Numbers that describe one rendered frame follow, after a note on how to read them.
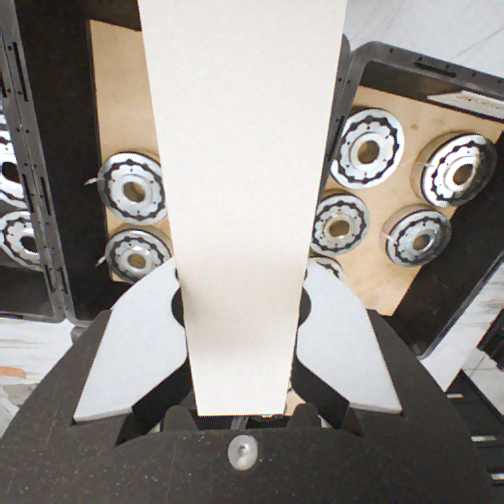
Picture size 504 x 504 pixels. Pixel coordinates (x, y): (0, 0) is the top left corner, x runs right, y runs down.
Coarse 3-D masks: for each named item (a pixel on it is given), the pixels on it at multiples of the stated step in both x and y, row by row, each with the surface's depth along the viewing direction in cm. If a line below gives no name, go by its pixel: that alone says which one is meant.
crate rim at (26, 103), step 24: (0, 0) 19; (24, 48) 21; (24, 72) 21; (336, 72) 22; (24, 96) 22; (336, 96) 23; (24, 120) 23; (48, 168) 25; (48, 192) 26; (48, 216) 28; (48, 240) 29; (72, 288) 33; (72, 312) 34
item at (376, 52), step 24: (360, 48) 21; (384, 48) 21; (360, 72) 22; (408, 72) 23; (432, 72) 22; (456, 72) 22; (480, 72) 22; (336, 120) 25; (336, 144) 25; (480, 288) 35; (456, 312) 37
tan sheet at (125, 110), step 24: (96, 24) 27; (96, 48) 28; (120, 48) 28; (144, 48) 28; (96, 72) 29; (120, 72) 29; (144, 72) 29; (120, 96) 31; (144, 96) 31; (120, 120) 32; (144, 120) 32; (120, 144) 33; (144, 144) 33; (144, 192) 37; (168, 216) 39
